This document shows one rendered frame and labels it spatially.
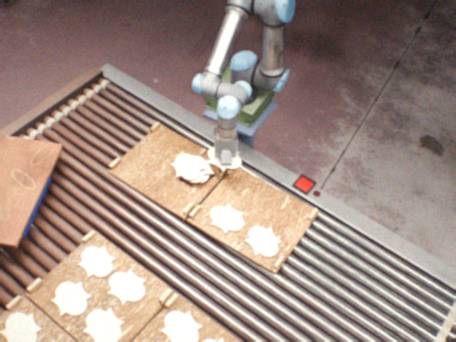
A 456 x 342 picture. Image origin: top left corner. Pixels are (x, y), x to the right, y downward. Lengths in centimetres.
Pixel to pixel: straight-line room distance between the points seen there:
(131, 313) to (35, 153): 79
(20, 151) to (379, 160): 239
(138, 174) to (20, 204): 50
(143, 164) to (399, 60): 284
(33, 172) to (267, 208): 95
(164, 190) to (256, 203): 38
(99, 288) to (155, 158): 64
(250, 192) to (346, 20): 296
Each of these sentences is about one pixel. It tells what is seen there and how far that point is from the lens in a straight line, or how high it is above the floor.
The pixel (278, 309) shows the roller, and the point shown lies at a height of 92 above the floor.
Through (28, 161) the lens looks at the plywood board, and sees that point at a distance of 230.
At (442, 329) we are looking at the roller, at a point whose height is 92.
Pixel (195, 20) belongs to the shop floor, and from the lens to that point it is 474.
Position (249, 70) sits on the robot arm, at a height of 116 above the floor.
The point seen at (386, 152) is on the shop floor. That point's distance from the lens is 386.
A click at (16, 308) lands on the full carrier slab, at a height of 94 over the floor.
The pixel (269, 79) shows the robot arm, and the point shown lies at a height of 116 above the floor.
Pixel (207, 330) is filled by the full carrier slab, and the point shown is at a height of 94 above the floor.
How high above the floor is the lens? 272
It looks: 51 degrees down
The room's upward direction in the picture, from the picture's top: 4 degrees clockwise
